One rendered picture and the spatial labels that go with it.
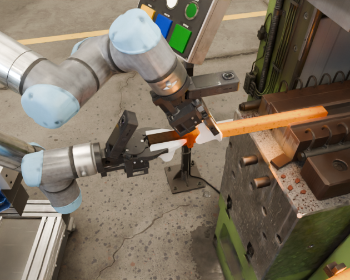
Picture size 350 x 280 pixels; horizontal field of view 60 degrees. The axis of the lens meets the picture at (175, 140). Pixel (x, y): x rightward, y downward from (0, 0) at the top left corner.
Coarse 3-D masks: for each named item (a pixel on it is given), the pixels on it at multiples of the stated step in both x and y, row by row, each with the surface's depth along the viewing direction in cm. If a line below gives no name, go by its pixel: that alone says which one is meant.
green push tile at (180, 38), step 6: (174, 30) 104; (180, 30) 102; (186, 30) 100; (174, 36) 104; (180, 36) 102; (186, 36) 101; (174, 42) 104; (180, 42) 102; (186, 42) 101; (174, 48) 104; (180, 48) 103
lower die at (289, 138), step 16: (272, 96) 87; (288, 96) 87; (304, 96) 85; (320, 96) 85; (336, 96) 85; (272, 112) 83; (272, 128) 85; (288, 128) 77; (304, 128) 76; (320, 128) 76; (336, 128) 76; (288, 144) 78; (304, 144) 74; (320, 144) 76
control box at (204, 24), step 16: (144, 0) 114; (160, 0) 108; (192, 0) 99; (208, 0) 95; (224, 0) 96; (176, 16) 104; (208, 16) 96; (192, 32) 100; (208, 32) 100; (192, 48) 100; (208, 48) 105
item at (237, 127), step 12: (312, 108) 79; (240, 120) 75; (252, 120) 75; (264, 120) 76; (276, 120) 76; (288, 120) 76; (300, 120) 77; (168, 132) 72; (192, 132) 72; (228, 132) 73; (240, 132) 75; (192, 144) 72
